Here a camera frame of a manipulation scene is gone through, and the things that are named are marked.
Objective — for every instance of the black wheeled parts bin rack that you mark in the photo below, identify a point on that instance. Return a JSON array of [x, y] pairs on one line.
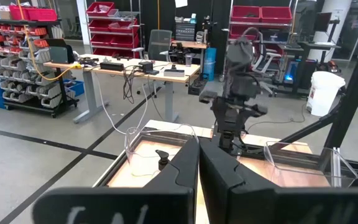
[[42, 90]]

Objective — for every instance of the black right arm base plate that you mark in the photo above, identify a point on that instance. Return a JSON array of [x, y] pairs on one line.
[[250, 152]]

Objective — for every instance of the black desk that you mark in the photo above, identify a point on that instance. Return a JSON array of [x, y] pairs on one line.
[[306, 46]]

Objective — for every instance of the clear plastic organizer bin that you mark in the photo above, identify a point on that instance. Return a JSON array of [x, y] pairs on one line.
[[141, 137], [306, 168]]

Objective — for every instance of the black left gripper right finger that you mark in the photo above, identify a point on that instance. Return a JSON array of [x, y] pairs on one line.
[[291, 208]]

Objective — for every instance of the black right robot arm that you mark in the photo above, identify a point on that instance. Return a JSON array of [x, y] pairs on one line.
[[239, 53]]

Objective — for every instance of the black and grey monitor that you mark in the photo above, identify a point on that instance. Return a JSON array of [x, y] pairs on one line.
[[59, 54]]

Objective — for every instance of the black power strip box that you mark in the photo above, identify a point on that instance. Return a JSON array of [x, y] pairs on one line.
[[112, 66]]

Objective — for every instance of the clear soap pump bottle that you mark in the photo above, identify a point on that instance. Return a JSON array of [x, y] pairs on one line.
[[162, 157]]

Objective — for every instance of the clear plastic cup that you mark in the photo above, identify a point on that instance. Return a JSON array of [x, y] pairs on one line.
[[188, 60]]

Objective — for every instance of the small blue plastic crate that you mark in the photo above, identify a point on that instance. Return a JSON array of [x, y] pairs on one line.
[[76, 88]]

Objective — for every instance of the wooden standing desk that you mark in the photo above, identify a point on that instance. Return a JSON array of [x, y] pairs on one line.
[[89, 90]]

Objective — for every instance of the red plastic tote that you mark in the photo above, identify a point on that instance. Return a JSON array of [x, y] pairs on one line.
[[17, 13], [42, 14]]

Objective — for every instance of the computer tower with blue light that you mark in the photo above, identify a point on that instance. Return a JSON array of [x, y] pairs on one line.
[[288, 76]]

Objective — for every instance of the white office chair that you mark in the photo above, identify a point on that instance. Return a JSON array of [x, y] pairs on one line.
[[267, 59]]

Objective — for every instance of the white paper sheet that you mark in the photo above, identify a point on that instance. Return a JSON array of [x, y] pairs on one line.
[[181, 3]]

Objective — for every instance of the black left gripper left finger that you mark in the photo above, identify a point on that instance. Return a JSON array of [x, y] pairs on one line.
[[120, 205]]

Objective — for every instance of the small wooden desk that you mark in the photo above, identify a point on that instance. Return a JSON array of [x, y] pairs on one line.
[[191, 44]]

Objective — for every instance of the white and grey box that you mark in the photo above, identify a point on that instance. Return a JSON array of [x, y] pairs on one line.
[[174, 73]]

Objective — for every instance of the black aluminium rig frame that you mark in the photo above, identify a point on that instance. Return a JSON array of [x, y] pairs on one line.
[[354, 93]]

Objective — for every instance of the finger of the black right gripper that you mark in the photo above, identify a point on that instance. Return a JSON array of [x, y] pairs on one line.
[[244, 112], [224, 112]]

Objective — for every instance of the black computer monitor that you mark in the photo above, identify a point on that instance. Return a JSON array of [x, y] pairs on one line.
[[322, 21]]

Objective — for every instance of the black power adapter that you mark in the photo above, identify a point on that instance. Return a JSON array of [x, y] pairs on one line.
[[145, 66]]

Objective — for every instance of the grey mesh office chair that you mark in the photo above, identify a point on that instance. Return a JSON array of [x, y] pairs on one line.
[[160, 43]]

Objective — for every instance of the metal shelf with red bins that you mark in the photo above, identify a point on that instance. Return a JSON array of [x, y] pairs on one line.
[[99, 25], [275, 14]]

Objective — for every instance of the white plastic bucket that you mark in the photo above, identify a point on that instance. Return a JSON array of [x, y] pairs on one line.
[[325, 93]]

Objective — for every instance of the black drawer cabinet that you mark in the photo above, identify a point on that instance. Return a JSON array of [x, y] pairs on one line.
[[185, 31]]

